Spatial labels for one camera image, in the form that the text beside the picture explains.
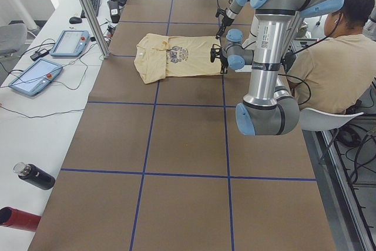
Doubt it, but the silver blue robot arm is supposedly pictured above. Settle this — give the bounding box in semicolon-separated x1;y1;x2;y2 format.
210;0;344;135
215;0;250;39

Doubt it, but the blue teach pendant near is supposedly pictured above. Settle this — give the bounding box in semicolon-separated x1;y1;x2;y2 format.
8;58;63;96

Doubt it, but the small black adapter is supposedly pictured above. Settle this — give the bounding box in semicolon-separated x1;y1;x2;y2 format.
30;49;49;61

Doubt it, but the aluminium frame post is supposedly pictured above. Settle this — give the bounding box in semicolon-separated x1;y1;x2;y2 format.
79;0;110;59

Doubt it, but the black steel-capped water bottle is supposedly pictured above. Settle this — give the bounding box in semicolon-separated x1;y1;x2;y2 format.
13;162;55;190

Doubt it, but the orange terminal board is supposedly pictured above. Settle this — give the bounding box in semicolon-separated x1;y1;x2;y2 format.
106;25;116;38

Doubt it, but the blue teach pendant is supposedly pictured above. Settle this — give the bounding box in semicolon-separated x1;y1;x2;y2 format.
49;30;90;58
8;58;63;96

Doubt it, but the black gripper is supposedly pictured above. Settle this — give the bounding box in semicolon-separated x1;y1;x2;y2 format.
215;8;234;39
210;43;229;74

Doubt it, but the seated person beige shirt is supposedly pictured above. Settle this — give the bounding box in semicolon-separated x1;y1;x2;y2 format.
288;0;375;114

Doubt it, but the red water bottle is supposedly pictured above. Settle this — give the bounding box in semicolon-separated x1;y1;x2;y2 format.
1;207;41;232

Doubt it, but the blue teach pendant far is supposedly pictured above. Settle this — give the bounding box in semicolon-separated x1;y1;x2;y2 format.
49;30;90;58

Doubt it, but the black computer mouse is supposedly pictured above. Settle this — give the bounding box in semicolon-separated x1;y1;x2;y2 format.
69;16;82;24

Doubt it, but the white chair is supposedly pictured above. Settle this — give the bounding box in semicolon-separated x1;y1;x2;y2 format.
299;108;364;131

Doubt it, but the black keyboard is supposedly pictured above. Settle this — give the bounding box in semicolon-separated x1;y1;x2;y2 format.
80;0;102;18

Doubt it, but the cream long-sleeve printed shirt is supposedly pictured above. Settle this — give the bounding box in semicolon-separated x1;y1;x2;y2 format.
134;34;221;84

